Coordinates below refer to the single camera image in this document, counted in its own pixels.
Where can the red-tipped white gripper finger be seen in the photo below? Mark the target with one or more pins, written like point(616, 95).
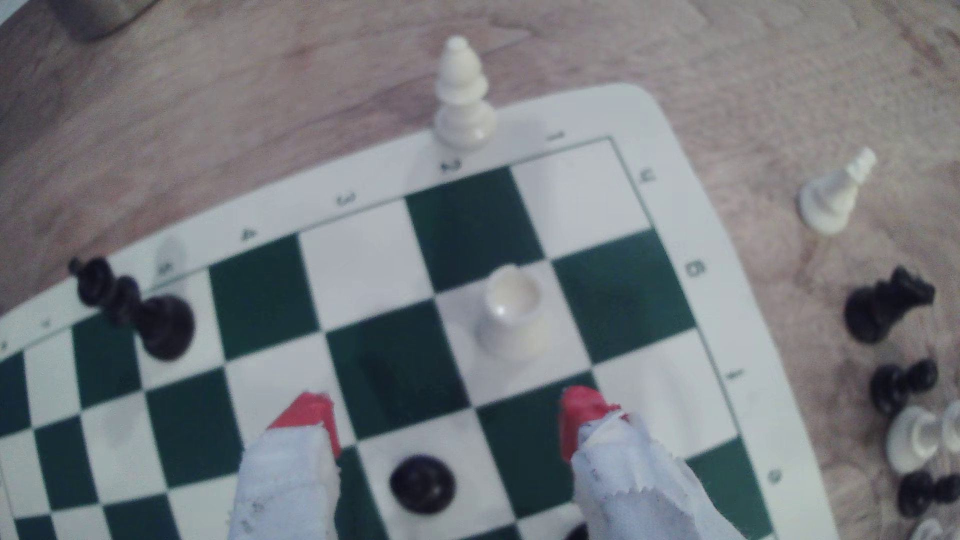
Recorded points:
point(630, 487)
point(289, 480)

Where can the white chess rook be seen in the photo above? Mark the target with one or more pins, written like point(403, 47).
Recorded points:
point(514, 322)

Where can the black chess pawn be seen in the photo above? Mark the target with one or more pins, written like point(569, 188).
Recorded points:
point(422, 484)
point(891, 388)
point(916, 495)

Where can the black chess king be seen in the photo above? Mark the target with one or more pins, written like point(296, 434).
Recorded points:
point(161, 326)

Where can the green and white chess mat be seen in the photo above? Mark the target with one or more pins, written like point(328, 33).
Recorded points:
point(360, 270)

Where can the white chess pawn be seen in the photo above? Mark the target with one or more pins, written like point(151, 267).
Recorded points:
point(829, 199)
point(911, 441)

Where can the black chess knight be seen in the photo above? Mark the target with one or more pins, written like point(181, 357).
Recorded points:
point(874, 311)

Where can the white chess bishop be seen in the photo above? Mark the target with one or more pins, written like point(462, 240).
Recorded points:
point(463, 105)

